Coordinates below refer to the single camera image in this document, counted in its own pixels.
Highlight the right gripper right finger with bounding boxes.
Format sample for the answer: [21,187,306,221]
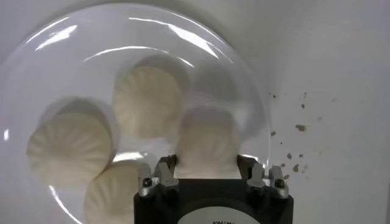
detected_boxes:
[236,154,289,200]

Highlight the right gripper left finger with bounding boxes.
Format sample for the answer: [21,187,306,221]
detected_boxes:
[137,154,180,198]

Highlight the white steamed baozi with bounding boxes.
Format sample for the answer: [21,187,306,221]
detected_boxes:
[83,161,147,224]
[26,96,118,188]
[175,106,241,180]
[112,54,190,139]

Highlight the white round plate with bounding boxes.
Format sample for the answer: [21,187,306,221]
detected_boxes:
[0,2,272,224]

